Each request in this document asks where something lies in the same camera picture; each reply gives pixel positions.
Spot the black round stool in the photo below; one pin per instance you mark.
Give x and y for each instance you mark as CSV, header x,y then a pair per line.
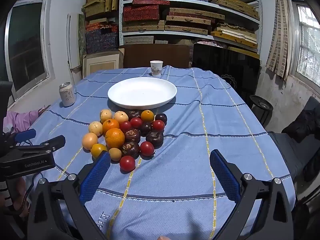
x,y
261,105

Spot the pale orange pepino melon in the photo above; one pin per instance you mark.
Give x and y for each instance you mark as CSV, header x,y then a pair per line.
x,y
89,141

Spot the green marbled board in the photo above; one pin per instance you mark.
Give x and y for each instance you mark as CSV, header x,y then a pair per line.
x,y
82,35

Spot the person's left hand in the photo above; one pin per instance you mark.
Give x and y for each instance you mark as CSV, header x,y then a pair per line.
x,y
20,197

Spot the grey woven flat box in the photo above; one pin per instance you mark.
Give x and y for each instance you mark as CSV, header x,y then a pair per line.
x,y
138,40

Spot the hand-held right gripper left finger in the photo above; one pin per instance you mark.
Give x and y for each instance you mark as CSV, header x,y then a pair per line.
x,y
96,177

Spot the stack of blue patterned boxes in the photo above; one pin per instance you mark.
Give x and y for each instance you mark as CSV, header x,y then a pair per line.
x,y
101,38

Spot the brown wooden board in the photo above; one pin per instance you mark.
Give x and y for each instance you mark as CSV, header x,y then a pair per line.
x,y
155,55

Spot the white plate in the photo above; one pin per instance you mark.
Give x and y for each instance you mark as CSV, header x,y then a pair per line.
x,y
142,92

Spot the purple streaked pepino melon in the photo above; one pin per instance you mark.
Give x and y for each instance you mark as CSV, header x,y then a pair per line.
x,y
105,115

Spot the black flat screen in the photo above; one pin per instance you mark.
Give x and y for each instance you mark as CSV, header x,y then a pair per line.
x,y
225,65

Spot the white wooden slat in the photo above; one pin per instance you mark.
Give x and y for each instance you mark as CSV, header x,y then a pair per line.
x,y
69,42

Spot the white metal shelf rack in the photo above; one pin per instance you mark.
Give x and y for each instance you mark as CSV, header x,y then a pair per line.
x,y
121,17

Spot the pale yellow pepino melon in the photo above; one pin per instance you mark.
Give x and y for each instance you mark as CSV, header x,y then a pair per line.
x,y
121,116
95,128

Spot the orange tangerine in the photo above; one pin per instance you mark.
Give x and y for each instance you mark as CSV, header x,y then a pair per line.
x,y
110,124
114,138

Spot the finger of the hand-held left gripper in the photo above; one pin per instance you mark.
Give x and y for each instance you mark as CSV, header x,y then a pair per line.
x,y
25,134
53,141

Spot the beige drink can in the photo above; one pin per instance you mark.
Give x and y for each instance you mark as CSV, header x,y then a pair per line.
x,y
67,95

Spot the stack of yellow wooden frames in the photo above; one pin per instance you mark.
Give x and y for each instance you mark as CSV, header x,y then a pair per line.
x,y
235,36

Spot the stack of red patterned boxes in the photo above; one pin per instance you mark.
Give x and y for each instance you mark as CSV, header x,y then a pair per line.
x,y
141,12

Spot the metal framed meshed window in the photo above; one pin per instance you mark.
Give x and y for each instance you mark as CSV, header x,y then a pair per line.
x,y
306,37

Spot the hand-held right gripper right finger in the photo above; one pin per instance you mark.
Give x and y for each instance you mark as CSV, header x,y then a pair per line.
x,y
225,177

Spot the dark grey chair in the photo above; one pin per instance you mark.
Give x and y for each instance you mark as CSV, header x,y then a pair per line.
x,y
287,152

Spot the black jacket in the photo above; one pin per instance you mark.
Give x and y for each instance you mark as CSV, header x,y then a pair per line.
x,y
300,125

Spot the yellow tomato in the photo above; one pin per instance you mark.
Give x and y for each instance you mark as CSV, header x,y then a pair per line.
x,y
97,150
147,116

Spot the tan longan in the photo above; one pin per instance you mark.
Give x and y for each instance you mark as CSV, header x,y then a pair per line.
x,y
115,154

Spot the blue striped tablecloth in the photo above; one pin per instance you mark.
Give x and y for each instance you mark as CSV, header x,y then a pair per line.
x,y
187,142

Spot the dark purple cherry tomato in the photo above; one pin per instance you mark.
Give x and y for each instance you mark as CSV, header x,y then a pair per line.
x,y
161,117
145,128

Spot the brick patterned curtain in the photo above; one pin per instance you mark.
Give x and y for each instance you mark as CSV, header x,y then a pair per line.
x,y
278,42

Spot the white printed paper cup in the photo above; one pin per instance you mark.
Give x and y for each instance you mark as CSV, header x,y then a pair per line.
x,y
156,67

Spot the white framed window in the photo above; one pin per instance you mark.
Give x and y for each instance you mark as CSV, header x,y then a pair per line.
x,y
25,45

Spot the beige picture frame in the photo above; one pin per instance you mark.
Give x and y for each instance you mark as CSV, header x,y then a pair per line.
x,y
102,63

